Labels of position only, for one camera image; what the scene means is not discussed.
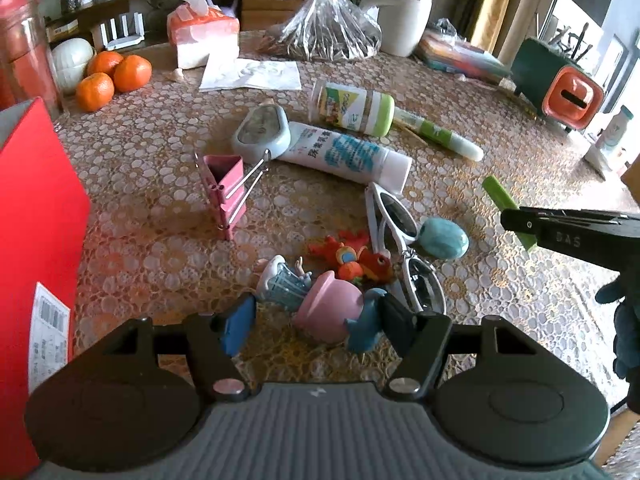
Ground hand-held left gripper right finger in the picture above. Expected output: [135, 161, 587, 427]
[382, 296, 549, 402]

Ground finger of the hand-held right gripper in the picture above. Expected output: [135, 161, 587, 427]
[501, 206, 640, 239]

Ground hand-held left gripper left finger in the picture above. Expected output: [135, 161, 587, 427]
[89, 294, 258, 404]

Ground green stick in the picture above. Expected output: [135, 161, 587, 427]
[482, 175, 539, 251]

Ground blue toy animal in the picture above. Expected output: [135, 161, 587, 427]
[344, 287, 402, 354]

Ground blue and white toy figurine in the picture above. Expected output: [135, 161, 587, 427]
[256, 255, 315, 310]

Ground teal egg-shaped stone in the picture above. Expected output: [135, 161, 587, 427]
[415, 217, 470, 260]

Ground pink toy pot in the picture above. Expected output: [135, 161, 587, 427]
[292, 270, 365, 344]

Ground red and orange toy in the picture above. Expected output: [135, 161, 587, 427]
[307, 230, 395, 281]

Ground white sunglasses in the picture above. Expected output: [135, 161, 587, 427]
[364, 182, 448, 316]

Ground pink binder clip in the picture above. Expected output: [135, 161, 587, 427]
[195, 154, 266, 198]
[207, 172, 266, 242]

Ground red cardboard box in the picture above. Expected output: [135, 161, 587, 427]
[0, 97, 92, 480]

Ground green and white tube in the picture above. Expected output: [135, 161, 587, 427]
[392, 107, 485, 162]

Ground small white bottle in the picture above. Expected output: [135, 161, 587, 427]
[596, 105, 635, 162]

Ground thin wooden stick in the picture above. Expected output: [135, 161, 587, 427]
[399, 124, 429, 147]

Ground green and orange tissue box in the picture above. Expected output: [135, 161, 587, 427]
[510, 37, 606, 134]

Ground stack of coloured packets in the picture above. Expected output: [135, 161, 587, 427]
[415, 19, 512, 84]

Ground white and blue cream tube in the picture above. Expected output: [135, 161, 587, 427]
[276, 121, 414, 195]

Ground grey-blue oval scale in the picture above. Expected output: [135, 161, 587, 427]
[230, 101, 291, 159]

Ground green capped bottle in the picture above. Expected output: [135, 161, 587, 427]
[310, 81, 396, 136]

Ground beige curtain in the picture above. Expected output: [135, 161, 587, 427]
[470, 0, 522, 57]

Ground white kettle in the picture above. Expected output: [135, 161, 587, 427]
[359, 0, 434, 58]

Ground white paper napkin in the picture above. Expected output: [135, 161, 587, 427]
[199, 54, 303, 92]

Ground clear plastic bag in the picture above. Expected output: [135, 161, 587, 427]
[260, 0, 384, 62]

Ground orange fruit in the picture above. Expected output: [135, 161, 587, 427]
[87, 51, 125, 78]
[113, 55, 153, 93]
[76, 72, 115, 112]

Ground orange tissue pack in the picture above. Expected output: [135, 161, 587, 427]
[167, 0, 240, 70]

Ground white round ball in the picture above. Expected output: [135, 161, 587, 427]
[51, 38, 96, 95]

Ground white router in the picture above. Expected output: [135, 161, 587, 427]
[99, 12, 146, 52]

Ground wooden cabinet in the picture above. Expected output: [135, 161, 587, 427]
[44, 0, 351, 57]

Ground purple kettlebell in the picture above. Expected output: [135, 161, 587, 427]
[206, 0, 241, 22]

